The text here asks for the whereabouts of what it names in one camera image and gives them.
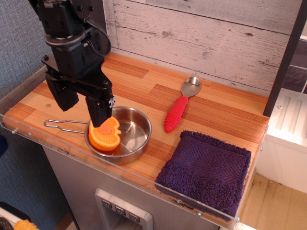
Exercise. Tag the clear acrylic guard rail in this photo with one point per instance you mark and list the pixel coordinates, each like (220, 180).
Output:
(146, 167)

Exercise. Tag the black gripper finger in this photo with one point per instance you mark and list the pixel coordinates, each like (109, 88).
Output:
(65, 97)
(100, 109)

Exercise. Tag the dark wooden post right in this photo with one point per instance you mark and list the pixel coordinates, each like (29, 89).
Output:
(287, 58)

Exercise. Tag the grey toy fridge cabinet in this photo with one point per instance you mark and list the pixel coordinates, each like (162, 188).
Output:
(79, 180)

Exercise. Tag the red handled metal spoon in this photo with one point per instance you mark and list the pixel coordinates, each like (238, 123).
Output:
(189, 88)

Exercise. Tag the orange toy fruit half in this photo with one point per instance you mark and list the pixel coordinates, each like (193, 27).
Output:
(106, 137)

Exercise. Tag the silver dispenser panel with buttons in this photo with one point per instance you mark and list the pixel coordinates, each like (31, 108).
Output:
(118, 214)

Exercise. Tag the purple folded towel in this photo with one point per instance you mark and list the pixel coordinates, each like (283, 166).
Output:
(207, 170)

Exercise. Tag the white toy sink unit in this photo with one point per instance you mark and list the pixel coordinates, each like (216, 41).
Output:
(283, 155)

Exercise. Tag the small steel saucepan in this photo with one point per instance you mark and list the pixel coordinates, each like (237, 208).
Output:
(136, 130)

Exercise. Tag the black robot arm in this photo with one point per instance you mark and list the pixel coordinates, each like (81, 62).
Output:
(76, 32)

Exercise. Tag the orange object bottom left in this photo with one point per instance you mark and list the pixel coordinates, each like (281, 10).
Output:
(25, 225)

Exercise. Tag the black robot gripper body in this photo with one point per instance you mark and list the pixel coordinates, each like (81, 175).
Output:
(81, 69)

